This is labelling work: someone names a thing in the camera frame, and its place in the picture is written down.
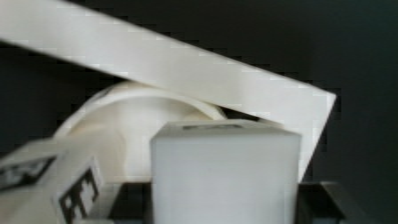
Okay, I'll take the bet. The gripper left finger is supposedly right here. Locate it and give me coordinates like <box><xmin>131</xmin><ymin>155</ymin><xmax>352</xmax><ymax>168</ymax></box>
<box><xmin>108</xmin><ymin>183</ymin><xmax>154</xmax><ymax>224</ymax></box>

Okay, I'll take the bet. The white front fence bar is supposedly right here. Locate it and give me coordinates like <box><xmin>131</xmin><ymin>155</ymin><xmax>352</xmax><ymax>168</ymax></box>
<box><xmin>0</xmin><ymin>0</ymin><xmax>339</xmax><ymax>184</ymax></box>

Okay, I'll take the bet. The white round stool seat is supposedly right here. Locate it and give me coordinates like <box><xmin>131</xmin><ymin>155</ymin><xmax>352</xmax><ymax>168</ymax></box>
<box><xmin>55</xmin><ymin>81</ymin><xmax>225</xmax><ymax>182</ymax></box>

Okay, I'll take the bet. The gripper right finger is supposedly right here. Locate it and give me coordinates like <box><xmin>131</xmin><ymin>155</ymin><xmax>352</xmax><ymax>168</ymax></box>
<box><xmin>295</xmin><ymin>182</ymin><xmax>355</xmax><ymax>224</ymax></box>

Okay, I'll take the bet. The white stool leg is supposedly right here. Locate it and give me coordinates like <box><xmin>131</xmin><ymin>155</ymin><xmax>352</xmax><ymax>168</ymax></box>
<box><xmin>151</xmin><ymin>120</ymin><xmax>300</xmax><ymax>224</ymax></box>
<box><xmin>0</xmin><ymin>138</ymin><xmax>106</xmax><ymax>224</ymax></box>

